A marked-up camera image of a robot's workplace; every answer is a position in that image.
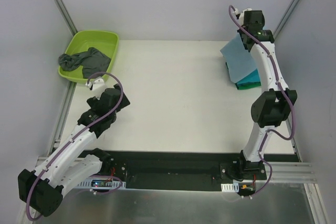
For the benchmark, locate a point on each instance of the aluminium frame post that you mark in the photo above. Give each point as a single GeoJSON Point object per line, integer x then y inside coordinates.
{"type": "Point", "coordinates": [66, 16]}
{"type": "Point", "coordinates": [288, 9]}

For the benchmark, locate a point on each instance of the grey crumpled t shirt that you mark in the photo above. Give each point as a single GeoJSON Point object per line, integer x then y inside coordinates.
{"type": "Point", "coordinates": [92, 61]}

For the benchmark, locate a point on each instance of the white slotted cable duct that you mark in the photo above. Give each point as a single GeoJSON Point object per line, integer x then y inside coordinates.
{"type": "Point", "coordinates": [101, 184]}
{"type": "Point", "coordinates": [230, 188]}

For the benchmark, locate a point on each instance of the left aluminium frame post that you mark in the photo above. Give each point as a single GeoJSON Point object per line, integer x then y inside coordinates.
{"type": "Point", "coordinates": [66, 16]}

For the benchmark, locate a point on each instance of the left white slotted cable duct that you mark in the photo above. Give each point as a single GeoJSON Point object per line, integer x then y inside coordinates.
{"type": "Point", "coordinates": [101, 184]}

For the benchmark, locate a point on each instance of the front aluminium rail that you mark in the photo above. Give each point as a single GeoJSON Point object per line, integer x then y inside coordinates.
{"type": "Point", "coordinates": [280, 172]}

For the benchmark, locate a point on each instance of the teal folded t shirt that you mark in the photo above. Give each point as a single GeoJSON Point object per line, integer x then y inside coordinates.
{"type": "Point", "coordinates": [242, 72]}

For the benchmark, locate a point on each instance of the green folded t shirt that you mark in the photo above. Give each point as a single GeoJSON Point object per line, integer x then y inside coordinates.
{"type": "Point", "coordinates": [247, 85]}

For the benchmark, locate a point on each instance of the right white slotted cable duct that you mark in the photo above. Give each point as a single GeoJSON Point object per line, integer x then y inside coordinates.
{"type": "Point", "coordinates": [230, 188]}

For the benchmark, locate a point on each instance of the lime green plastic basin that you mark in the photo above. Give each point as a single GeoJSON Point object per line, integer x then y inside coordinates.
{"type": "Point", "coordinates": [105, 42]}

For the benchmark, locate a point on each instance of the right aluminium frame post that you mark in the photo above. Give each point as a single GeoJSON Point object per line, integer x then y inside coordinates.
{"type": "Point", "coordinates": [288, 9]}

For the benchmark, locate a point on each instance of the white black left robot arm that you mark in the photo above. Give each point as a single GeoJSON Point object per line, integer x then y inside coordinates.
{"type": "Point", "coordinates": [44, 188]}

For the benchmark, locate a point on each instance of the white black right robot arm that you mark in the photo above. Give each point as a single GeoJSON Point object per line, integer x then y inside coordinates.
{"type": "Point", "coordinates": [274, 105]}

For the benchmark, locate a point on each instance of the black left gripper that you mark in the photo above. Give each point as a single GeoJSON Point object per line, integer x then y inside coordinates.
{"type": "Point", "coordinates": [122, 98]}

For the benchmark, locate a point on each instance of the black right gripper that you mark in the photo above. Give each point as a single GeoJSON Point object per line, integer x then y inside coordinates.
{"type": "Point", "coordinates": [243, 38]}

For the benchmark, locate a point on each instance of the light blue t shirt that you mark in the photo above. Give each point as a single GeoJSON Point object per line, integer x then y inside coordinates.
{"type": "Point", "coordinates": [235, 52]}

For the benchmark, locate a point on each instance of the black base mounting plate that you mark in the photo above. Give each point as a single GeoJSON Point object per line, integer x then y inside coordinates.
{"type": "Point", "coordinates": [177, 171]}

